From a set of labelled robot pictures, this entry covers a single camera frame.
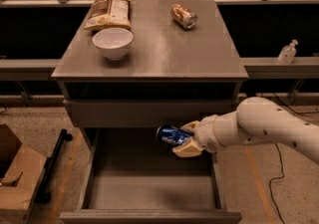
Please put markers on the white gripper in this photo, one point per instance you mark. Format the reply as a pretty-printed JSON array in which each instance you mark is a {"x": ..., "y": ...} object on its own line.
[{"x": 205, "y": 133}]

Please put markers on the blue pepsi can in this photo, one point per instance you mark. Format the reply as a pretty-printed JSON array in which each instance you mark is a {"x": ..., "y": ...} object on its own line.
[{"x": 171, "y": 136}]

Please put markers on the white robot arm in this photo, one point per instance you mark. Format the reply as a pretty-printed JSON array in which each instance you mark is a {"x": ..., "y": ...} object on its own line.
[{"x": 255, "y": 121}]

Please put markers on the grey drawer cabinet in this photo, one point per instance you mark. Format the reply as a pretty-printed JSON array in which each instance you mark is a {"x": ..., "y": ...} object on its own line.
[{"x": 165, "y": 63}]

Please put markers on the open grey middle drawer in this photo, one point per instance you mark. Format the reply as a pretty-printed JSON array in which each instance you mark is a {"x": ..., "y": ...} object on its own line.
[{"x": 133, "y": 179}]

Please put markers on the closed grey top drawer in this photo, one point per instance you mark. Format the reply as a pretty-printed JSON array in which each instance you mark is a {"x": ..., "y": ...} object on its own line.
[{"x": 126, "y": 113}]

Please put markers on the brown soda can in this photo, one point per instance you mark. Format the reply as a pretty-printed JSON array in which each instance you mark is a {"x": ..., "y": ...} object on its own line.
[{"x": 183, "y": 16}]

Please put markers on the white ceramic bowl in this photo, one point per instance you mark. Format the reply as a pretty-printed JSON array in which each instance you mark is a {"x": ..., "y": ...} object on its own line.
[{"x": 113, "y": 43}]

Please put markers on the clear sanitizer bottle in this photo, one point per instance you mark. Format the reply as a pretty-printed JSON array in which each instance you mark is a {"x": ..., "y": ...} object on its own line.
[{"x": 288, "y": 53}]

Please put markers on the brown chip bag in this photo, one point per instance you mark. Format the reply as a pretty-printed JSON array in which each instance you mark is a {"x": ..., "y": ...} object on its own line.
[{"x": 109, "y": 14}]

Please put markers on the black bar on floor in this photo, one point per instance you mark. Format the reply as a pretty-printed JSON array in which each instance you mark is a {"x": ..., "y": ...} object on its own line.
[{"x": 43, "y": 195}]

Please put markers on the cardboard box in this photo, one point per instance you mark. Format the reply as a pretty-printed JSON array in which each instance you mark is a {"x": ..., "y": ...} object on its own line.
[{"x": 21, "y": 171}]

